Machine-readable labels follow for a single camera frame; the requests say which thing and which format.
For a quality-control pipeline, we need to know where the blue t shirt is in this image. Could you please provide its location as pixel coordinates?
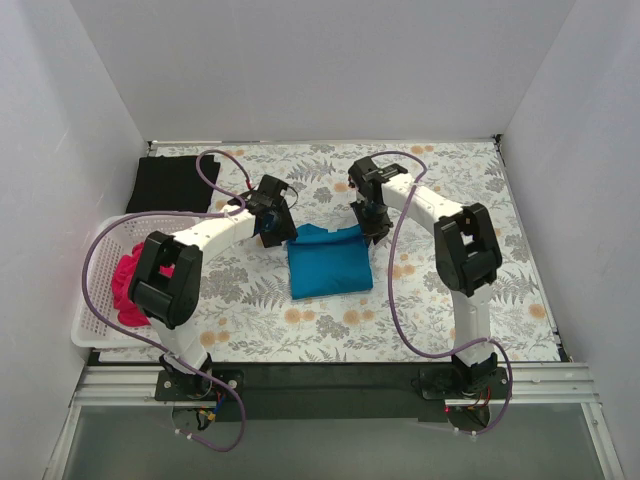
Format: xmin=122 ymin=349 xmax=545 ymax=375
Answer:
xmin=287 ymin=224 xmax=373 ymax=300

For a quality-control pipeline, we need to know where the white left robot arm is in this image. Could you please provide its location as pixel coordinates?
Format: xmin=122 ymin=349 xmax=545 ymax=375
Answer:
xmin=129 ymin=175 xmax=297 ymax=400

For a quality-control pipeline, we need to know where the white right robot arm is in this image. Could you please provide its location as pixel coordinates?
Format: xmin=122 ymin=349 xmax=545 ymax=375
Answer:
xmin=348 ymin=152 xmax=502 ymax=398

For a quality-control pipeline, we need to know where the floral patterned tablecloth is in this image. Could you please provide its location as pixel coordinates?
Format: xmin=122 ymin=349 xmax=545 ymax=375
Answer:
xmin=97 ymin=141 xmax=571 ymax=363

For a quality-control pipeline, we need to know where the folded black t shirt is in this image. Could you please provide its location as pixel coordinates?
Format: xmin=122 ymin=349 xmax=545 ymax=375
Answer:
xmin=125 ymin=155 xmax=213 ymax=214

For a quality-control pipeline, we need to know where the crumpled pink t shirt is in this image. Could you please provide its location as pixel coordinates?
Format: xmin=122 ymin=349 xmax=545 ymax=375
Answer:
xmin=111 ymin=243 xmax=150 ymax=328

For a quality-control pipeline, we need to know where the white plastic laundry basket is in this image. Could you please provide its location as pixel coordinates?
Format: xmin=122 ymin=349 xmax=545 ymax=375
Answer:
xmin=71 ymin=216 xmax=198 ymax=349

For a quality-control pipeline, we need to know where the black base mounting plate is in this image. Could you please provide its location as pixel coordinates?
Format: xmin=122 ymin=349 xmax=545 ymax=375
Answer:
xmin=154 ymin=361 xmax=514 ymax=424

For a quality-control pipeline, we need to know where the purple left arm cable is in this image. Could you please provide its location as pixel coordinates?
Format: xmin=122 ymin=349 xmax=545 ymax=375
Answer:
xmin=81 ymin=149 xmax=256 ymax=452

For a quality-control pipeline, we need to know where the aluminium frame rail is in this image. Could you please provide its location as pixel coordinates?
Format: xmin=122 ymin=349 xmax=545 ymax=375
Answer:
xmin=74 ymin=362 xmax=624 ymax=479

